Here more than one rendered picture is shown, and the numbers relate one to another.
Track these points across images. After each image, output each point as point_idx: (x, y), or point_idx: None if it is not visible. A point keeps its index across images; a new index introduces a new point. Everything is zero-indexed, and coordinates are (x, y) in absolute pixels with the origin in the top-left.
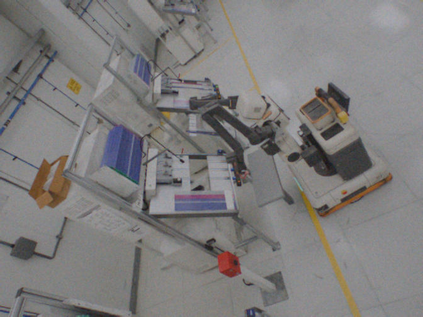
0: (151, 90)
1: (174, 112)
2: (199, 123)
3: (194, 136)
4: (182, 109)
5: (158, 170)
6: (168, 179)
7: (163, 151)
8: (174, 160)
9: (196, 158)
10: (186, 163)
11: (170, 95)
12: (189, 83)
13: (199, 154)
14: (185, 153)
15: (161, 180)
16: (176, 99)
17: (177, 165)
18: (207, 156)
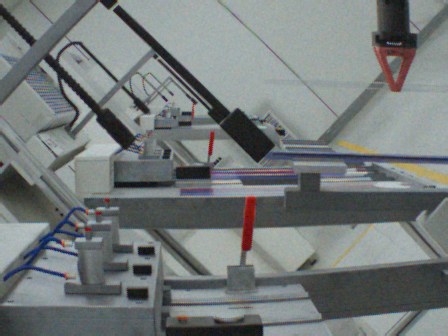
0: (64, 145)
1: (189, 227)
2: (340, 325)
3: (334, 166)
4: (238, 205)
5: (35, 280)
6: (114, 314)
7: (69, 11)
8: (186, 300)
9: (363, 312)
10: (293, 305)
11: (164, 189)
12: (268, 170)
13: (390, 265)
14: (275, 273)
15: (47, 331)
16: (199, 187)
17: (209, 314)
18: (447, 271)
